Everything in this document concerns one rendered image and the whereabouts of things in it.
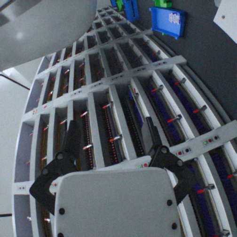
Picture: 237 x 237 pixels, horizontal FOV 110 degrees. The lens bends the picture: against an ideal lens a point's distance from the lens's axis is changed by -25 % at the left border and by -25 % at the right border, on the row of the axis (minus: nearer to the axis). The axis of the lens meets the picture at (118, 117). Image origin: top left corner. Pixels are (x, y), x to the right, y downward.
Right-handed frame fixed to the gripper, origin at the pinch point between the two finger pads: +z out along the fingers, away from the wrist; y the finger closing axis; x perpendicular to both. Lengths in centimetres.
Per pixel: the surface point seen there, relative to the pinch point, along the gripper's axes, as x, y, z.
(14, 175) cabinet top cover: -78, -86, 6
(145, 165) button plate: -46.4, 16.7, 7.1
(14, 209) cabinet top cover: -81, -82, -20
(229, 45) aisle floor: 7, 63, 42
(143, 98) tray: -38, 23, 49
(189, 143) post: -38, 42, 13
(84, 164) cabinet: -78, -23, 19
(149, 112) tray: -39, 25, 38
